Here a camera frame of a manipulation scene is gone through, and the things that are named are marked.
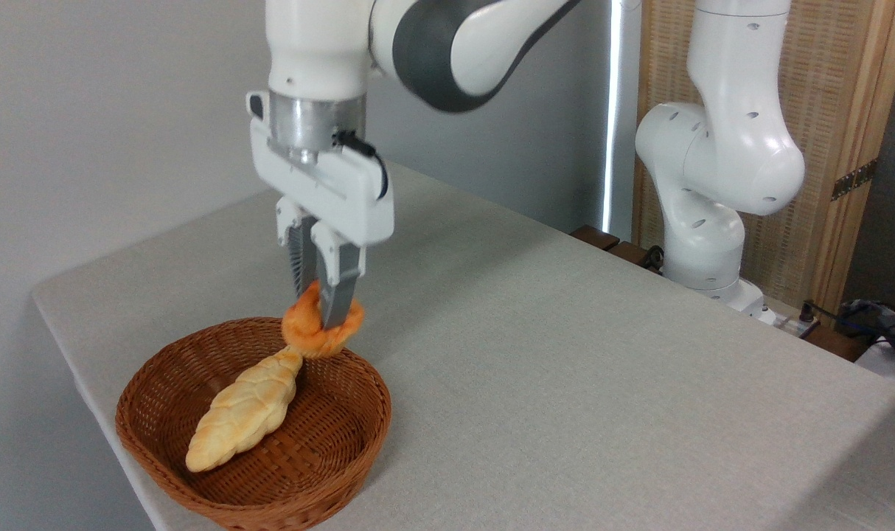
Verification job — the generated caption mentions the brown wicker basket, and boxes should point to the brown wicker basket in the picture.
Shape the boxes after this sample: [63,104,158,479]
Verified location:
[115,317,393,531]

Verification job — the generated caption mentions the white vertical frame strip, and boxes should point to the white vertical frame strip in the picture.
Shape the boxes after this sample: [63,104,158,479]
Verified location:
[603,0,644,241]

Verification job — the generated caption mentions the brown wooden block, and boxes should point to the brown wooden block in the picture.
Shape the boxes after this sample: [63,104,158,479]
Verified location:
[569,225,621,252]
[608,241,664,275]

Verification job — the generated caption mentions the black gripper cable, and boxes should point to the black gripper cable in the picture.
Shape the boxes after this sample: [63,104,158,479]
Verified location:
[332,130,390,201]

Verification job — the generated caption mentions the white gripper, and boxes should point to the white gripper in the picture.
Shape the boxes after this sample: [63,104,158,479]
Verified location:
[245,90,396,331]

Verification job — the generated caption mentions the round orange bread roll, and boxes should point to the round orange bread roll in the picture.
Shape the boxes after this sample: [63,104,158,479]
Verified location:
[281,280,366,361]

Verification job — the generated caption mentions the black power cable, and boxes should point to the black power cable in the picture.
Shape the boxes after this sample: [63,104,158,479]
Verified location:
[800,298,895,349]

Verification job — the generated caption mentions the long braided pale bread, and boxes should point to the long braided pale bread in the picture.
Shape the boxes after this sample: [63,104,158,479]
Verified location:
[185,345,304,473]

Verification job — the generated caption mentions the blue grey cable bundle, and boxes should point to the blue grey cable bundle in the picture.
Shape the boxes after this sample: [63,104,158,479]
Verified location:
[837,296,895,384]

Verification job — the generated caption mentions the metal screen hinge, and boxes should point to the metal screen hinge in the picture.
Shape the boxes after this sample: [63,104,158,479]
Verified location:
[831,159,878,202]

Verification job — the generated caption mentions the grey tablecloth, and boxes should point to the grey tablecloth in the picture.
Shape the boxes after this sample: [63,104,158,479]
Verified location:
[32,161,895,531]

